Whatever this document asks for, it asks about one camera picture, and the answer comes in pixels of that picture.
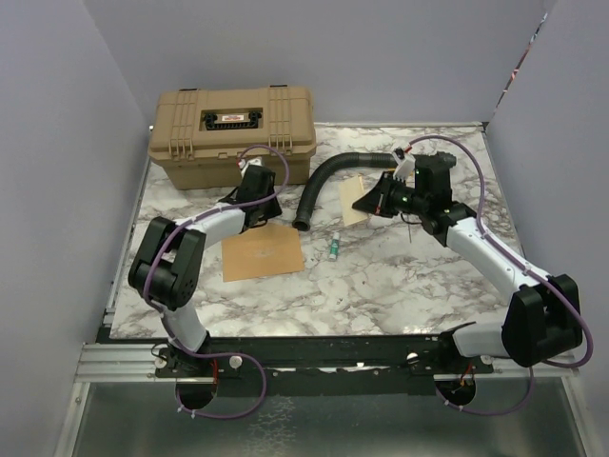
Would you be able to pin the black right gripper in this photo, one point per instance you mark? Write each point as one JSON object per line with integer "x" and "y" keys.
{"x": 377, "y": 200}

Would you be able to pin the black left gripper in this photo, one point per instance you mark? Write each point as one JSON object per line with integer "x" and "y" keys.
{"x": 273, "y": 209}

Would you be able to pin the beige lined letter paper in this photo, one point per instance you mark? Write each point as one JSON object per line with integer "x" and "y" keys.
{"x": 350, "y": 191}

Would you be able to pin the brown paper envelope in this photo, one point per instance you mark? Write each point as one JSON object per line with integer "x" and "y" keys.
{"x": 261, "y": 252}

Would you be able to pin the green white glue stick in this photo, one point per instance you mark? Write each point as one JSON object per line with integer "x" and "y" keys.
{"x": 334, "y": 246}

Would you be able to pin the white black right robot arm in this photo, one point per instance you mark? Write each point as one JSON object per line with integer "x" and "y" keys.
{"x": 540, "y": 322}

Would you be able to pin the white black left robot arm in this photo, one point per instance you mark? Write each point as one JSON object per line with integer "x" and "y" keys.
{"x": 166, "y": 268}

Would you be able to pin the tan plastic tool case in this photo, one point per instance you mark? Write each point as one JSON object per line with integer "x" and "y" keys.
{"x": 198, "y": 134}

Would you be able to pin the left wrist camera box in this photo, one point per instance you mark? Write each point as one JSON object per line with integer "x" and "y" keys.
{"x": 243, "y": 164}

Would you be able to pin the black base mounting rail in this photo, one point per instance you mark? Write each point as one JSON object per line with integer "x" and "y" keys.
{"x": 320, "y": 366}

